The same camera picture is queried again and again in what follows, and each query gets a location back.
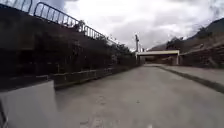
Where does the pole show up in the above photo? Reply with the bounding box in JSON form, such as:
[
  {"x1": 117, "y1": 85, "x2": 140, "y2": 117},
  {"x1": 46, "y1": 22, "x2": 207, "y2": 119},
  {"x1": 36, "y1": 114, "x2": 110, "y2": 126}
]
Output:
[{"x1": 134, "y1": 33, "x2": 141, "y2": 53}]

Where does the metal railing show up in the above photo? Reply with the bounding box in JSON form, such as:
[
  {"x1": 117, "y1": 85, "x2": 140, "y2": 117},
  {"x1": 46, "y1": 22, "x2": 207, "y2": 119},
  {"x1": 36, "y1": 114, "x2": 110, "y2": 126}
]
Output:
[{"x1": 0, "y1": 0, "x2": 116, "y2": 43}]

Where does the grey concrete road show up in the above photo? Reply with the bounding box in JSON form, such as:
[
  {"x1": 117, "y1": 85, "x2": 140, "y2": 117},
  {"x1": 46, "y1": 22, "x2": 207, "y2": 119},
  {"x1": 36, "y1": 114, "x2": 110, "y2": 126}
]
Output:
[{"x1": 53, "y1": 64, "x2": 224, "y2": 128}]

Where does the pale concrete overpass bridge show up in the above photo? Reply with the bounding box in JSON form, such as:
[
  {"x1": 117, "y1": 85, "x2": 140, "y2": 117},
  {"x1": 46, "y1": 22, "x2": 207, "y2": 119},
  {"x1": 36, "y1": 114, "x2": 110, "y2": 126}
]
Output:
[{"x1": 134, "y1": 49, "x2": 181, "y2": 67}]

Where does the dark tree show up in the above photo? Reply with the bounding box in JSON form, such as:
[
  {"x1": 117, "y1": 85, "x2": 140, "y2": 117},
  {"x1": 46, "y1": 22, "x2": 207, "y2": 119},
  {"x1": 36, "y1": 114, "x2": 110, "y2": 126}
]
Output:
[{"x1": 165, "y1": 36, "x2": 184, "y2": 51}]

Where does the grey concrete kerb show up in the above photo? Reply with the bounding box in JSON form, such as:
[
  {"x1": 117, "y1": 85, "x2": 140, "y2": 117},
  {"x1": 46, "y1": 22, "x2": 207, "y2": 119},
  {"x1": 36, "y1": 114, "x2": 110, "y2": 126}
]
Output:
[{"x1": 156, "y1": 64, "x2": 224, "y2": 94}]

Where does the pale grey side road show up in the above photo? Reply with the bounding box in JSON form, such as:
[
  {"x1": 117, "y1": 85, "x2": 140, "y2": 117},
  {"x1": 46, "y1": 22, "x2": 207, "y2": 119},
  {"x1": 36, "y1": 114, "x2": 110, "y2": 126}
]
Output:
[{"x1": 146, "y1": 63, "x2": 224, "y2": 87}]

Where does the dark stone wall with ledges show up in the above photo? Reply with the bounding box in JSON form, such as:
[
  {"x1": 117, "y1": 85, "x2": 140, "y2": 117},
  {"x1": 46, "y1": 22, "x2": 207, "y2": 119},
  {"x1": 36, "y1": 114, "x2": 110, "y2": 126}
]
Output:
[{"x1": 0, "y1": 3, "x2": 141, "y2": 91}]

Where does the terraced stone retaining wall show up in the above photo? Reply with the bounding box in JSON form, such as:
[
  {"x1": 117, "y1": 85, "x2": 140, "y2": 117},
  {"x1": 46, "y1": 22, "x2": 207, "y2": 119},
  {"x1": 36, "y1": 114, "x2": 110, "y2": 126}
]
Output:
[{"x1": 144, "y1": 18, "x2": 224, "y2": 69}]

